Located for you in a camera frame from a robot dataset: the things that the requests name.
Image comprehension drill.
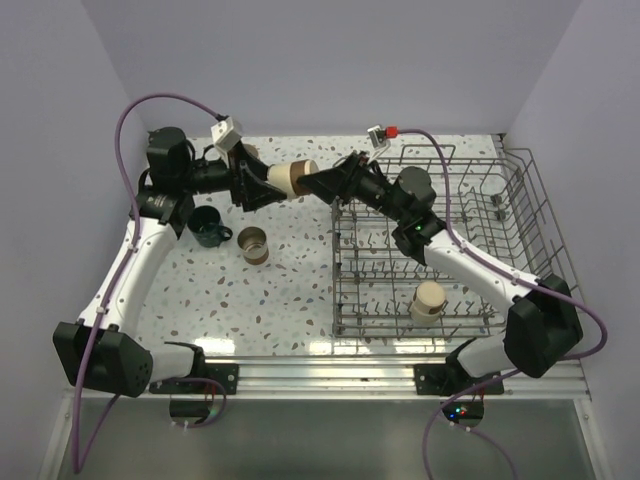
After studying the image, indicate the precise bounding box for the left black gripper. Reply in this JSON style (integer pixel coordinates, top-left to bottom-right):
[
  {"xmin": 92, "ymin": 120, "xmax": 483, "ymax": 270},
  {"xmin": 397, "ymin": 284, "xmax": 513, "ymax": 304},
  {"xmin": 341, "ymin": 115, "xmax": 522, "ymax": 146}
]
[{"xmin": 180, "ymin": 139, "xmax": 287, "ymax": 211}]

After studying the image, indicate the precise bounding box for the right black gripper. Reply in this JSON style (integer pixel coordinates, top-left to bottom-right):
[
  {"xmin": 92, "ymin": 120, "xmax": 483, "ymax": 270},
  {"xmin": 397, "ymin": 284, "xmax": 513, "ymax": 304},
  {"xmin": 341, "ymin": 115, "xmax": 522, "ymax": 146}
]
[{"xmin": 297, "ymin": 152, "xmax": 408, "ymax": 225}]

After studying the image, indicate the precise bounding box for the beige brown cup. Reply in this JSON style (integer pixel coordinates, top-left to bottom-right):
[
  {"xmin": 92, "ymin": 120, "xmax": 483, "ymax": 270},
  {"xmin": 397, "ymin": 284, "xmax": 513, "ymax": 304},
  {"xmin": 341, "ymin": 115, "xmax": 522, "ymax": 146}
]
[
  {"xmin": 267, "ymin": 160, "xmax": 319, "ymax": 200},
  {"xmin": 409, "ymin": 281, "xmax": 447, "ymax": 324},
  {"xmin": 237, "ymin": 226, "xmax": 269, "ymax": 265}
]

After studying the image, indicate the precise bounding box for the tall beige cup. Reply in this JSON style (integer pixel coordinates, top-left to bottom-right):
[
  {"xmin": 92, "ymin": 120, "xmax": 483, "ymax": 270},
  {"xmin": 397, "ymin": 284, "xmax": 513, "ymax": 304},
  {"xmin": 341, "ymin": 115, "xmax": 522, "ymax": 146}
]
[{"xmin": 244, "ymin": 145, "xmax": 260, "ymax": 159}]

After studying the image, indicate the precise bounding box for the dark green mug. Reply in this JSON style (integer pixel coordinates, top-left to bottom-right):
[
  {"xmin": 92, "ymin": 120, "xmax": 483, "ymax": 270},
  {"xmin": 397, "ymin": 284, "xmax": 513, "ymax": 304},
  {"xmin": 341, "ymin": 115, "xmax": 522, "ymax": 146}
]
[{"xmin": 187, "ymin": 205, "xmax": 233, "ymax": 248}]

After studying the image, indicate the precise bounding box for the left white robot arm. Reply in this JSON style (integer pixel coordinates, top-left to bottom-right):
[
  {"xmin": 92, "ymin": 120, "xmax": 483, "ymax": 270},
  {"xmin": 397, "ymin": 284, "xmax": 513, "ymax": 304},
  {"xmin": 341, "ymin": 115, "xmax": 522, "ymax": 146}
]
[{"xmin": 53, "ymin": 119, "xmax": 286, "ymax": 398}]

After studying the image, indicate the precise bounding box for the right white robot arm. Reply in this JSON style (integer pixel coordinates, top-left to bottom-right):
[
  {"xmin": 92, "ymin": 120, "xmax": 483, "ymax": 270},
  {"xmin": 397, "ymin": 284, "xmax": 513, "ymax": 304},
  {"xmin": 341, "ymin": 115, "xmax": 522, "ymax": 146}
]
[{"xmin": 297, "ymin": 153, "xmax": 583, "ymax": 393}]

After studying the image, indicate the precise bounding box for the left round controller board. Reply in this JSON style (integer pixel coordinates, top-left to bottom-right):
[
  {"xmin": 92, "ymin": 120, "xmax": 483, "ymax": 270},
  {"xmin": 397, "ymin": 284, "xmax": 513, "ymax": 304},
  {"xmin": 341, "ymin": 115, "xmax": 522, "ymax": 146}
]
[{"xmin": 169, "ymin": 399, "xmax": 214, "ymax": 423}]

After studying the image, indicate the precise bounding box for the round controller board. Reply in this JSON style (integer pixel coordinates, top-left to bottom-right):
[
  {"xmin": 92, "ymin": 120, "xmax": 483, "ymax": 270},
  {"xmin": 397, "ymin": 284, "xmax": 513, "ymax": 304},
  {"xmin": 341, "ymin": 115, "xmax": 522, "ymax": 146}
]
[
  {"xmin": 169, "ymin": 399, "xmax": 214, "ymax": 423},
  {"xmin": 442, "ymin": 400, "xmax": 485, "ymax": 428}
]

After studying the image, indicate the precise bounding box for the right round controller board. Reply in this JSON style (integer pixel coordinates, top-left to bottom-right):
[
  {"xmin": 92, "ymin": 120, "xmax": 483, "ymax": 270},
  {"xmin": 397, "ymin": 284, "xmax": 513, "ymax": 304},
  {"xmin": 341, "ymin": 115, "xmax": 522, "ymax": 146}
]
[{"xmin": 442, "ymin": 400, "xmax": 485, "ymax": 428}]

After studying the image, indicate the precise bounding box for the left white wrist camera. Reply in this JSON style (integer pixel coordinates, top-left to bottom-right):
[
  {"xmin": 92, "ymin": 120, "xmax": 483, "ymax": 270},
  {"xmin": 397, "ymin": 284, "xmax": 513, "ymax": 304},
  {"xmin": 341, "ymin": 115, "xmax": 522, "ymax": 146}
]
[{"xmin": 210, "ymin": 116, "xmax": 242, "ymax": 154}]

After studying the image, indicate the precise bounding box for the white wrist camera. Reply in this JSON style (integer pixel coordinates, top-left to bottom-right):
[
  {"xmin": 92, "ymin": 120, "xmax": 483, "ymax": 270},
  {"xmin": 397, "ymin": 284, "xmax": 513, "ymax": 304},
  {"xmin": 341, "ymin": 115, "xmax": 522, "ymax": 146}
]
[
  {"xmin": 367, "ymin": 125, "xmax": 398, "ymax": 161},
  {"xmin": 210, "ymin": 116, "xmax": 242, "ymax": 154}
]

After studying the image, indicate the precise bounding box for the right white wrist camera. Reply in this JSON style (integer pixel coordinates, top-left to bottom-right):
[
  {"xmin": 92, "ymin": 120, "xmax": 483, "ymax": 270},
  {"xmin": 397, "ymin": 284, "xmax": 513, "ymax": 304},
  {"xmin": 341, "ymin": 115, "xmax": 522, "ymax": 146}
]
[{"xmin": 367, "ymin": 125, "xmax": 398, "ymax": 161}]

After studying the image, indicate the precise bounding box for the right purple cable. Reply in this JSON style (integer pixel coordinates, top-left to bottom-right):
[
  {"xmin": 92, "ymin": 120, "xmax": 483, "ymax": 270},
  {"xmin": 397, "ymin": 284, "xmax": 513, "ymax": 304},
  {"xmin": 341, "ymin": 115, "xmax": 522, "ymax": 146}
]
[{"xmin": 397, "ymin": 127, "xmax": 610, "ymax": 480}]

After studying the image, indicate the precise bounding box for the purple cable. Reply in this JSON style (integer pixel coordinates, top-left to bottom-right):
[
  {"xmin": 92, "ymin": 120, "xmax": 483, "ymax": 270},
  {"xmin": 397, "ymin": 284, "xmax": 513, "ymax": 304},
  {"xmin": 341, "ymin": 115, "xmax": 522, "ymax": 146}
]
[
  {"xmin": 397, "ymin": 127, "xmax": 610, "ymax": 480},
  {"xmin": 71, "ymin": 93, "xmax": 223, "ymax": 474}
]

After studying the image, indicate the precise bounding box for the grey wire dish rack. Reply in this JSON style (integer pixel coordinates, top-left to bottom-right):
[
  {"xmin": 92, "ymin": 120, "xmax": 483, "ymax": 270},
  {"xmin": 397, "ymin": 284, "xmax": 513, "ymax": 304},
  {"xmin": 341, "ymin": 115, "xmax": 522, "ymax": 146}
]
[{"xmin": 332, "ymin": 143, "xmax": 581, "ymax": 352}]

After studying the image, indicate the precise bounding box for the aluminium mounting rail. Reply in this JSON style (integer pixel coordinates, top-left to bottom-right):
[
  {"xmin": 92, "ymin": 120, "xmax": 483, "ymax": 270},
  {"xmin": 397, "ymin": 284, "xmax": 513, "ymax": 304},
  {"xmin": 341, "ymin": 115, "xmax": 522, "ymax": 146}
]
[{"xmin": 62, "ymin": 355, "xmax": 588, "ymax": 400}]

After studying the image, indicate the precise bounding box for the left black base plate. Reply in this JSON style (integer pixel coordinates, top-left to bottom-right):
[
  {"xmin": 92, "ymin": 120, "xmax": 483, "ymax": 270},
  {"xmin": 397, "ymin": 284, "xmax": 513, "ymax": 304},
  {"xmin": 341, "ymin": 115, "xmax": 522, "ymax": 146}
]
[{"xmin": 149, "ymin": 363, "xmax": 240, "ymax": 395}]

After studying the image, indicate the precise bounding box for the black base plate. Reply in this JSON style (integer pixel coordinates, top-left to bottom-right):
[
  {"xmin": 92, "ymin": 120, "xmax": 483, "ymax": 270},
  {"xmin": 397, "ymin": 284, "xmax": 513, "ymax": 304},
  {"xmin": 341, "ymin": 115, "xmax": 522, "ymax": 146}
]
[
  {"xmin": 149, "ymin": 363, "xmax": 240, "ymax": 395},
  {"xmin": 413, "ymin": 363, "xmax": 499, "ymax": 397}
]

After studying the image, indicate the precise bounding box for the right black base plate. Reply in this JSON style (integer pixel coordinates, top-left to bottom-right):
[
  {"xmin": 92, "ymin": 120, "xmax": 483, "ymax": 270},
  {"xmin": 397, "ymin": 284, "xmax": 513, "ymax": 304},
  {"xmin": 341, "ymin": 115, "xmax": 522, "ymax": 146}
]
[{"xmin": 413, "ymin": 363, "xmax": 499, "ymax": 397}]

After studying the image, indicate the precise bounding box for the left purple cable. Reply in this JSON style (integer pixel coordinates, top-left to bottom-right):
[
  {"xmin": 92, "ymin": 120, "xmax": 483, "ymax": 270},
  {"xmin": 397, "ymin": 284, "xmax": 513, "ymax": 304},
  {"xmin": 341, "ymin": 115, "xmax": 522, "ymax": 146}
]
[{"xmin": 71, "ymin": 93, "xmax": 223, "ymax": 474}]

